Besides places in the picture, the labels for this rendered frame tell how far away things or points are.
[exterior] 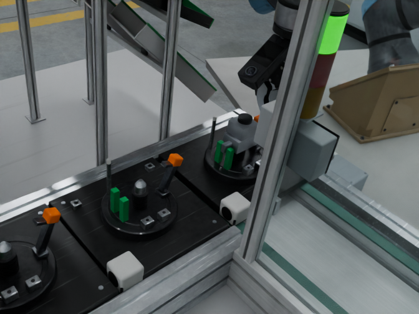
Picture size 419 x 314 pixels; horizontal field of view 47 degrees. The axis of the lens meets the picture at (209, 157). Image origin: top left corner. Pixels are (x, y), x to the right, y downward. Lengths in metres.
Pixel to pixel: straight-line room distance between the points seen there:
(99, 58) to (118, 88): 0.56
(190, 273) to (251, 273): 0.11
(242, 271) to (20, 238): 0.39
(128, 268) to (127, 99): 0.72
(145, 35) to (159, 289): 0.51
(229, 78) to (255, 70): 0.69
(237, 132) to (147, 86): 0.58
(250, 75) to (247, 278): 0.37
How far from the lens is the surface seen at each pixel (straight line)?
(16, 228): 0.90
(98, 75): 0.93
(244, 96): 1.50
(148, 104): 1.40
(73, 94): 1.44
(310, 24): 0.60
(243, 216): 0.93
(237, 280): 0.91
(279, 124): 0.69
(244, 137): 0.96
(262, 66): 0.91
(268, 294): 0.87
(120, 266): 0.80
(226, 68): 1.64
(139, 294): 0.81
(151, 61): 1.09
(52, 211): 0.77
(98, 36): 0.90
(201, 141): 1.09
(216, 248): 0.88
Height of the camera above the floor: 1.62
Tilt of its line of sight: 38 degrees down
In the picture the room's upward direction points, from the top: 9 degrees clockwise
